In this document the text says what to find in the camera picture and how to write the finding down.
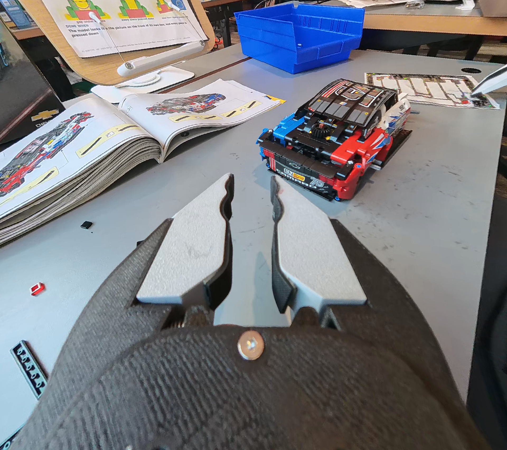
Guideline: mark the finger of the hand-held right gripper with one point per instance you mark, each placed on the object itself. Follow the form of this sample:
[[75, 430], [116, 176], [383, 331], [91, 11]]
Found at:
[[493, 87], [495, 77]]

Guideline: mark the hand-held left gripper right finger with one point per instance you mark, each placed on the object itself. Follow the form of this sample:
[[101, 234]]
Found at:
[[317, 256]]

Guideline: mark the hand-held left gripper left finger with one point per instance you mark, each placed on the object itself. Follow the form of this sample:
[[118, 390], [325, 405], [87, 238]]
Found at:
[[186, 256]]

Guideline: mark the holographic sticker sheet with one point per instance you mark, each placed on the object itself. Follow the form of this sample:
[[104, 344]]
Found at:
[[427, 87]]

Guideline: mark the toy brick race car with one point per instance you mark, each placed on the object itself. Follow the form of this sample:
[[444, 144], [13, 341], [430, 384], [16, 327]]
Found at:
[[336, 149]]

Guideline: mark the black desk grommet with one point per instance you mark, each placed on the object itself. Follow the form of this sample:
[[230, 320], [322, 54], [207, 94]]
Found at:
[[471, 70]]

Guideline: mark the open instruction booklet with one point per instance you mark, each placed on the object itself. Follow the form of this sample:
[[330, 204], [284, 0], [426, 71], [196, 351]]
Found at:
[[99, 157]]

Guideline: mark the small red brick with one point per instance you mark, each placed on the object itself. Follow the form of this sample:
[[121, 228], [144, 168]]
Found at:
[[37, 288]]

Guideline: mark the blue plastic bin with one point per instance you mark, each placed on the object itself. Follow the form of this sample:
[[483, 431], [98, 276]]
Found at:
[[297, 46]]

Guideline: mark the person's black clothing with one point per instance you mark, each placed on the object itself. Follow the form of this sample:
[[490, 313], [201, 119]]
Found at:
[[491, 359]]

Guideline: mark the black toy set box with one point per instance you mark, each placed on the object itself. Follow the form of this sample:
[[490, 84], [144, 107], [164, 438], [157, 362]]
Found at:
[[23, 93]]

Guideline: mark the wooden book stand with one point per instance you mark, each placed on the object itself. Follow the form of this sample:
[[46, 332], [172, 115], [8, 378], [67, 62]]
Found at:
[[59, 50]]

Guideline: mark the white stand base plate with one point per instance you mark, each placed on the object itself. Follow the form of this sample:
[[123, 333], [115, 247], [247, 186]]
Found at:
[[174, 75]]

